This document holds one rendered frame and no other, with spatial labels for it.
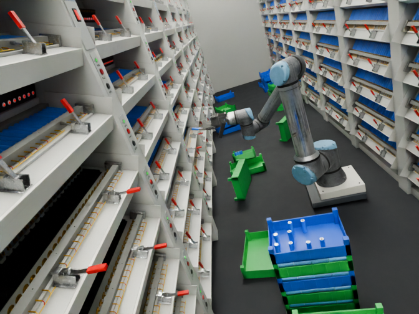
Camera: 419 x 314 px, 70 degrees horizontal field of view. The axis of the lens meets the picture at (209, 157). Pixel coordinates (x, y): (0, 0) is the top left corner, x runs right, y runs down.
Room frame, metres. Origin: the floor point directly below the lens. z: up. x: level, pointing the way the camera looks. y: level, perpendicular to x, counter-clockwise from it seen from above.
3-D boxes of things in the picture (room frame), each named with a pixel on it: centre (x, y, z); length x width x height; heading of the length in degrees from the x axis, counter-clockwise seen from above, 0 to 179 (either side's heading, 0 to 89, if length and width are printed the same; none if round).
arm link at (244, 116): (1.95, -0.31, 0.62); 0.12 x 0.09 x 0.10; 81
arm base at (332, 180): (1.66, -0.71, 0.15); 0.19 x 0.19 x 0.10
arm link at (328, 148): (1.66, -0.69, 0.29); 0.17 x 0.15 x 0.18; 122
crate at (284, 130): (2.79, -0.84, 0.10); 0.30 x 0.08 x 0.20; 136
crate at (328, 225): (0.97, -0.27, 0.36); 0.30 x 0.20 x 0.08; 74
